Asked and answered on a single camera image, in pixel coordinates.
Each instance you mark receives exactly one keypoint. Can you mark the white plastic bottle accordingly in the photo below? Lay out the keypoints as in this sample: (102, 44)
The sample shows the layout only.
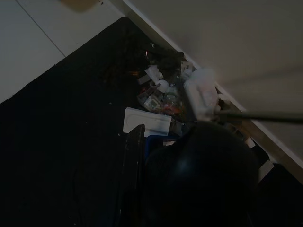
(200, 92)

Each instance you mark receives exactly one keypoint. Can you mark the clear plastic bottle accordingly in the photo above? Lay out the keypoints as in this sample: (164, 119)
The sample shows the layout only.
(171, 95)

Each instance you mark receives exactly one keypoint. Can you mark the small white timer device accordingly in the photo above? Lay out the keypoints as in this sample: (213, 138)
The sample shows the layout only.
(151, 104)

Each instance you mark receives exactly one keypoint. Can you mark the white round cap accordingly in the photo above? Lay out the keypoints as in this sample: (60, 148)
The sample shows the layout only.
(163, 85)

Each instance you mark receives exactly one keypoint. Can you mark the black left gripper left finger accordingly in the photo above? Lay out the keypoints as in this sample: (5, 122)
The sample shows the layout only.
(133, 170)

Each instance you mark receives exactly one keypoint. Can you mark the white foam tray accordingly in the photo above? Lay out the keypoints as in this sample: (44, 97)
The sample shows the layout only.
(146, 121)

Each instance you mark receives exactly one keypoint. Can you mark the black floor mat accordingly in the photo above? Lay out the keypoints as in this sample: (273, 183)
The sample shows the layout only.
(59, 132)

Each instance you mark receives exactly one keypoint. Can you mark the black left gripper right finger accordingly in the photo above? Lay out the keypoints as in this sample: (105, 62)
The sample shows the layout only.
(203, 179)

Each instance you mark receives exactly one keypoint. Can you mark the crumpled white paper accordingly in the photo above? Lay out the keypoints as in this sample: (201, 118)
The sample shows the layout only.
(152, 73)

